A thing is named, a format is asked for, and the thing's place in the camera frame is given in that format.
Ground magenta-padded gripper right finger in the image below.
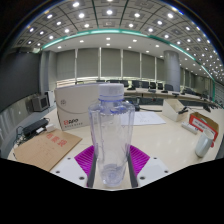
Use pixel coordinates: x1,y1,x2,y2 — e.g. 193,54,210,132
127,144,172,188

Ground white paper sheet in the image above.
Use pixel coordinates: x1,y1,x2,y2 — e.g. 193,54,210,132
121,110,167,127

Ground white ceramic mug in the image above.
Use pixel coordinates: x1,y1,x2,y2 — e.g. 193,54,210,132
194,128,216,159

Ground large white cardboard box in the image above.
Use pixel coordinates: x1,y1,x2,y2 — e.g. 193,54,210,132
53,82,102,131

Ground clear plastic water bottle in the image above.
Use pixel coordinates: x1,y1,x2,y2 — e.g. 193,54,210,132
87,82,136,188

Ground recessed ceiling lights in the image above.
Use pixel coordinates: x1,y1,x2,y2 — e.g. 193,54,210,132
16,0,224,85

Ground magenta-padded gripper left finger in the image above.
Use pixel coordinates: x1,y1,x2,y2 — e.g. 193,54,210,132
49,145,98,188

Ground small open white box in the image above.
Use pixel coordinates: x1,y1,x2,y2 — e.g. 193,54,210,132
161,98,190,123

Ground row of black office chairs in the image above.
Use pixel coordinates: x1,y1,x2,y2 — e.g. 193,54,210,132
96,78,175,93

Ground small grey monitor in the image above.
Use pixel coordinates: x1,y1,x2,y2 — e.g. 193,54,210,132
30,93,51,113

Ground open brown box red side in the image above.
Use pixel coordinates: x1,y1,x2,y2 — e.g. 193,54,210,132
188,111,220,148

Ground white remote control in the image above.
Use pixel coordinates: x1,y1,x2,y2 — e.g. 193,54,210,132
180,121,200,136

